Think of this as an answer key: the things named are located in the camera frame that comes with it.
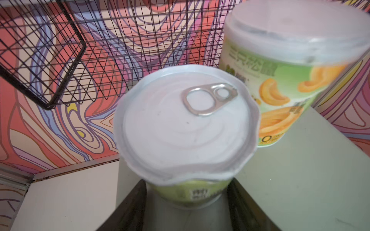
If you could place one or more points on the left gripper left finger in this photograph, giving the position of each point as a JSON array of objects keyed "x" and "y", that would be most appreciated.
[{"x": 129, "y": 215}]

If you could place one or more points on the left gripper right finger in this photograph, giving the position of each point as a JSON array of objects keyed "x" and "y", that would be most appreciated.
[{"x": 245, "y": 214}]

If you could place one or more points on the green label can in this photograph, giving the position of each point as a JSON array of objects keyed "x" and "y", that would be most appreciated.
[{"x": 187, "y": 131}]

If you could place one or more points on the orange label can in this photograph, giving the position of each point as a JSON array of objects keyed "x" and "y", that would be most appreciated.
[{"x": 288, "y": 52}]

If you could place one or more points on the black wire basket back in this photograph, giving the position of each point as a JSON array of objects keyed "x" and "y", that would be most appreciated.
[{"x": 63, "y": 52}]

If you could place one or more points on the grey metal cabinet counter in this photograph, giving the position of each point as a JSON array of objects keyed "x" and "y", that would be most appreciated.
[{"x": 314, "y": 179}]

